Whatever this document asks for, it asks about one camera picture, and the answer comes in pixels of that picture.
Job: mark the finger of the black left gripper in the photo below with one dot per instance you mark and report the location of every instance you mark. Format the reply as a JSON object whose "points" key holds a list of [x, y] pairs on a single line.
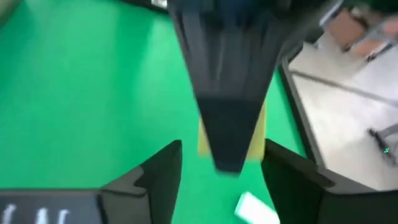
{"points": [[230, 93]]}

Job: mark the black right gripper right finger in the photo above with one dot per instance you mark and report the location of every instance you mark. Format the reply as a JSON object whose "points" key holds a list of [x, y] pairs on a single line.
{"points": [[298, 193]]}

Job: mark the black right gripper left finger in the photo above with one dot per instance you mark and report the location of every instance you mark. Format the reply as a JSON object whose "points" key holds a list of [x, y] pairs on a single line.
{"points": [[155, 183]]}

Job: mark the yellow rectangular block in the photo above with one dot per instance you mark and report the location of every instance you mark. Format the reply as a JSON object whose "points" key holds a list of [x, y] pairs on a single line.
{"points": [[257, 140]]}

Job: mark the white rectangular block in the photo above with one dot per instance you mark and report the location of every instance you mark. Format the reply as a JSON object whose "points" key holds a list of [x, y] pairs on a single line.
{"points": [[255, 210]]}

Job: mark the black device with green light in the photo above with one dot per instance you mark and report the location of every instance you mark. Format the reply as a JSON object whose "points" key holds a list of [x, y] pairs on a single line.
{"points": [[384, 146]]}

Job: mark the green table mat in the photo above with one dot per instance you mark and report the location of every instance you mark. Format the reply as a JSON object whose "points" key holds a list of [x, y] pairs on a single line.
{"points": [[77, 93]]}

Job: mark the brown cardboard box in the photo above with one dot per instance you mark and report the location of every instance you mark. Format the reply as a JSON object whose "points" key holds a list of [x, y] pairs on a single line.
{"points": [[357, 28]]}

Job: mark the black table frame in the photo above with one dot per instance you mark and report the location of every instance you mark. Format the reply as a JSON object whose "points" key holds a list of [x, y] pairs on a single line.
{"points": [[300, 118]]}

